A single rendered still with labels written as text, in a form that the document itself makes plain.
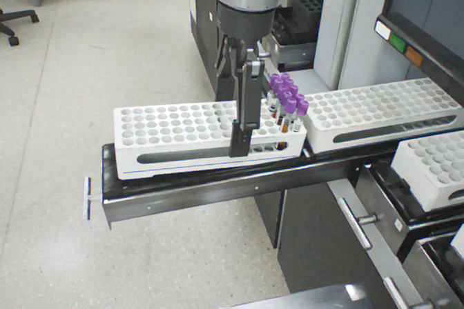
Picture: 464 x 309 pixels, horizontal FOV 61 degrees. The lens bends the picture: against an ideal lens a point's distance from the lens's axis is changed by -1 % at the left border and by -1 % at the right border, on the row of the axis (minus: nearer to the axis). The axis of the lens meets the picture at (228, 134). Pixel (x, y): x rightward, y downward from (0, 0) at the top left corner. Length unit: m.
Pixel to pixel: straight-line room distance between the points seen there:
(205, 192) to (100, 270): 0.95
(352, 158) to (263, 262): 0.86
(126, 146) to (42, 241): 1.14
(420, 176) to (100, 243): 1.23
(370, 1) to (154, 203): 0.52
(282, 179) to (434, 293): 0.27
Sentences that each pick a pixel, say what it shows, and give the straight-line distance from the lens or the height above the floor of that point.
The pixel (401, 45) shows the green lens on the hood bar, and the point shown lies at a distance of 0.68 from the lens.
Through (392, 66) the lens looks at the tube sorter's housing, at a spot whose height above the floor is 0.88.
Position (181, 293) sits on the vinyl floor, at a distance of 1.44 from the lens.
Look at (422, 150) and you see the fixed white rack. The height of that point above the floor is 0.86.
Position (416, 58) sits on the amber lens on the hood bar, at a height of 0.98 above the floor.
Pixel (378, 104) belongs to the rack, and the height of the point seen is 0.86.
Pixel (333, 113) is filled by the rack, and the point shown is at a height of 0.86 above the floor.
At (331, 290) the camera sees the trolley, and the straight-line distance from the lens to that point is 0.53.
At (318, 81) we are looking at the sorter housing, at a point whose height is 0.73.
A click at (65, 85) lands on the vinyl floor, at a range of 2.49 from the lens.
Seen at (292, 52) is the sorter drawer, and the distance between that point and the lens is 1.02.
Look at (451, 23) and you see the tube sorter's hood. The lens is 0.62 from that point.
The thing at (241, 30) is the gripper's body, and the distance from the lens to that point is 0.52.
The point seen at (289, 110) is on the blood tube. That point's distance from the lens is 0.61.
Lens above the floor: 1.27
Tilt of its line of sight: 41 degrees down
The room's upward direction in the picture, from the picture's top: straight up
